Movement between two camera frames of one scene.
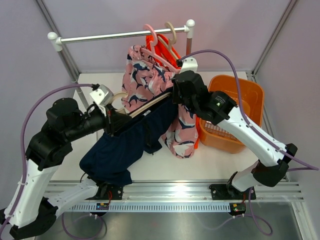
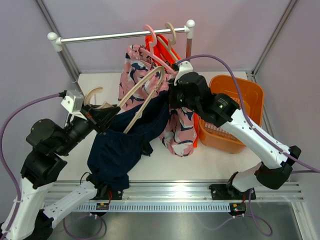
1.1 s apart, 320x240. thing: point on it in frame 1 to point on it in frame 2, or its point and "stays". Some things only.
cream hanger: [124, 112] to [103, 105]
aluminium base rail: [215, 191] stays
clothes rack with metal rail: [55, 43] stays
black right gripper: [176, 98] stays
